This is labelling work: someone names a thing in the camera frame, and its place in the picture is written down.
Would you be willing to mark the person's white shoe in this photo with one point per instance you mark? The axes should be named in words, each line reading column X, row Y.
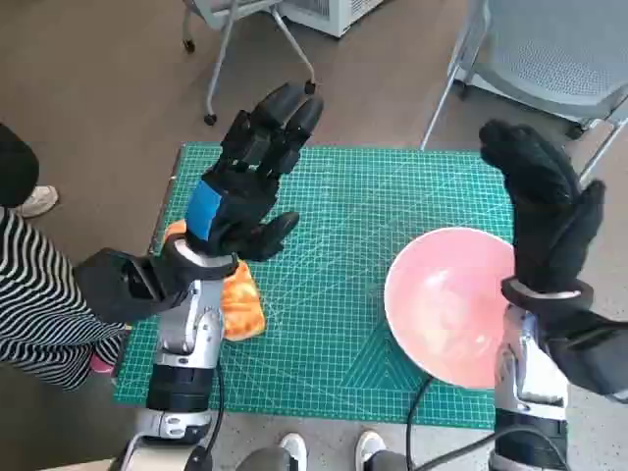
column 39, row 201

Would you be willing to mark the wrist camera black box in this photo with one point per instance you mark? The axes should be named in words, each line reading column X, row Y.
column 113, row 289
column 589, row 353

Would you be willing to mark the pink bowl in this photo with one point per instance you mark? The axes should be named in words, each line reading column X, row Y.
column 441, row 294

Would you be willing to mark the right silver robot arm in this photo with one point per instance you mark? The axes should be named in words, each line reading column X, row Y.
column 515, row 353

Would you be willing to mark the green cutting mat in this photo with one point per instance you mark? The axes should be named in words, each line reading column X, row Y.
column 333, row 221

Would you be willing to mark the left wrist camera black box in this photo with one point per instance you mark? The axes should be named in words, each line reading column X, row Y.
column 113, row 289

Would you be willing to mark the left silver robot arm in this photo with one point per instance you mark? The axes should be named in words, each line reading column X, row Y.
column 189, row 314

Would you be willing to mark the small pink object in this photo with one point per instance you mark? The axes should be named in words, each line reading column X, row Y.
column 102, row 365

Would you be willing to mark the grey mesh seat chair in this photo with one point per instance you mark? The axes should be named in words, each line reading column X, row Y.
column 539, row 49

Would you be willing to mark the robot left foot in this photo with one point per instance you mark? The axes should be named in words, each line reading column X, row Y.
column 293, row 449

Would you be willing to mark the white cabinet appliance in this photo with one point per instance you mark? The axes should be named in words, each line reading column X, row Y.
column 333, row 15

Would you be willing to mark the long orange toy bread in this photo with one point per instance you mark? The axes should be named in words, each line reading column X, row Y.
column 243, row 309

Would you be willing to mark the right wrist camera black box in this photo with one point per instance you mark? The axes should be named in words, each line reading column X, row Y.
column 589, row 353

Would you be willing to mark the right robot hand, black glove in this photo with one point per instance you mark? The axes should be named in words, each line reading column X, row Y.
column 544, row 221

